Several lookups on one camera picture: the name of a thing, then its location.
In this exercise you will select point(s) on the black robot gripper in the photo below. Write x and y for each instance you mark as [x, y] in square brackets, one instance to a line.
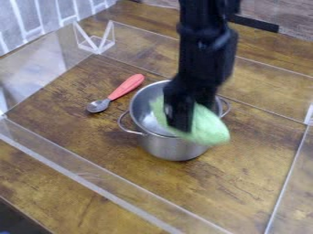
[205, 66]

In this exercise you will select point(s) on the green bumpy gourd toy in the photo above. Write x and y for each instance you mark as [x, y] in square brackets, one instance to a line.
[209, 131]

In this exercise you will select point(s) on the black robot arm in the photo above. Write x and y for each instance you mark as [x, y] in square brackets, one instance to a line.
[206, 14]

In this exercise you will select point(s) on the silver metal pot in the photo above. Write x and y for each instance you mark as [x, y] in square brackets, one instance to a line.
[155, 140]

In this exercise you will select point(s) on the black strip on table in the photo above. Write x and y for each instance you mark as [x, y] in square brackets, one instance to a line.
[254, 23]

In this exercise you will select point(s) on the red-handled metal spoon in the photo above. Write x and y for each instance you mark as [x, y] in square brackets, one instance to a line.
[127, 86]

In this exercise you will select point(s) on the clear acrylic corner bracket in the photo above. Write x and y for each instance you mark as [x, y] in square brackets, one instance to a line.
[95, 44]

